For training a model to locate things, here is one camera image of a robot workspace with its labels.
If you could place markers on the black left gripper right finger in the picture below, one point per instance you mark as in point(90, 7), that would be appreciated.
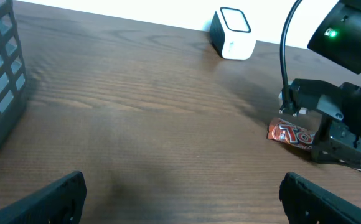
point(306, 202)

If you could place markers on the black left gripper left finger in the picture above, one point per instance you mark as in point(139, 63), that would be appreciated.
point(60, 202)

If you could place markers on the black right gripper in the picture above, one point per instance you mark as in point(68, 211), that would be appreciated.
point(338, 140)

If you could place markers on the red Top chocolate bar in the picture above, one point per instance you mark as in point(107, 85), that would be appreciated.
point(283, 131)

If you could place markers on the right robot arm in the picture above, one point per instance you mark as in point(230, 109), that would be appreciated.
point(338, 38)

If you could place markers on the white barcode scanner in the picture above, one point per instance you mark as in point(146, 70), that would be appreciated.
point(231, 34)

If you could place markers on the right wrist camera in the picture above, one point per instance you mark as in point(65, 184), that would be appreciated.
point(312, 95)

